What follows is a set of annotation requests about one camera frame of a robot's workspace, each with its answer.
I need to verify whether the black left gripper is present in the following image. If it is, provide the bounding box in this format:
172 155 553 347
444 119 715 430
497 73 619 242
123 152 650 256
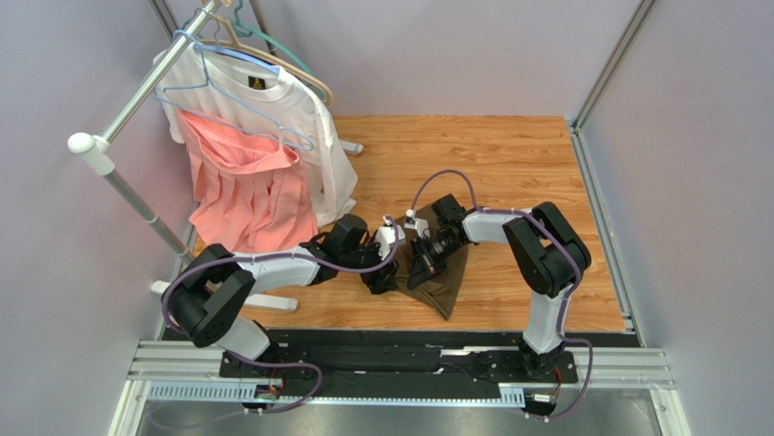
341 234 400 295

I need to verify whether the olive brown cloth napkin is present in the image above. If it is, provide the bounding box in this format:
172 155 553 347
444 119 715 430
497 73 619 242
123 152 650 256
395 205 469 320

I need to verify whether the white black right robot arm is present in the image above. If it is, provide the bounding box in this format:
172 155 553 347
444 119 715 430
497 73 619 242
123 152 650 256
407 194 590 379

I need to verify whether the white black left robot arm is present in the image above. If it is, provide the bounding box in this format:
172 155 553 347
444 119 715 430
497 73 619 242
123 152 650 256
161 214 406 372

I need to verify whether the pink pleated skirt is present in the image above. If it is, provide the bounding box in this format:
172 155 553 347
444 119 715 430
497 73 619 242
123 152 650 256
178 112 319 253

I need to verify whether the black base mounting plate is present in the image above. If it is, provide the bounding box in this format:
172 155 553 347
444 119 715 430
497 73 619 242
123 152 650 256
218 329 581 400

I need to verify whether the white t-shirt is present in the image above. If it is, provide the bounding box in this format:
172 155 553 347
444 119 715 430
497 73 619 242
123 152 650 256
157 45 358 226

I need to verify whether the wooden clothes hanger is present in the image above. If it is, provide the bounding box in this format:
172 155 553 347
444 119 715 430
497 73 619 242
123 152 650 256
194 13 335 108

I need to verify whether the teal clothes hanger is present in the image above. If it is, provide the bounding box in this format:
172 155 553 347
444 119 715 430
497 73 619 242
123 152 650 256
203 1 334 107

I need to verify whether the white clothes rack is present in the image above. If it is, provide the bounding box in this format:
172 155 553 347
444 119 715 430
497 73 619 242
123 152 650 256
66 0 365 313

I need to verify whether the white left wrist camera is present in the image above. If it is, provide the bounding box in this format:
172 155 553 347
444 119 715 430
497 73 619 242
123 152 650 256
374 216 406 260

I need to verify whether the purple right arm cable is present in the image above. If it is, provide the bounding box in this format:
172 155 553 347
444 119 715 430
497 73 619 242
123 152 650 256
410 169 595 422

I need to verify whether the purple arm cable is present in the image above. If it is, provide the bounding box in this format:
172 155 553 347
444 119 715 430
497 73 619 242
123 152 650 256
410 169 595 422
160 214 403 416

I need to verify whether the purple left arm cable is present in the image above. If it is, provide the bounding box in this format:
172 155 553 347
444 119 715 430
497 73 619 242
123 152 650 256
160 214 403 416

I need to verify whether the blue wire hanger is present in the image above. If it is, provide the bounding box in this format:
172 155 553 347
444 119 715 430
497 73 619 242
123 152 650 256
153 29 315 152

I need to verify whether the aluminium frame rail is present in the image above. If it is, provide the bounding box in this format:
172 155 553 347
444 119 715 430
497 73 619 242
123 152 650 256
105 0 693 436

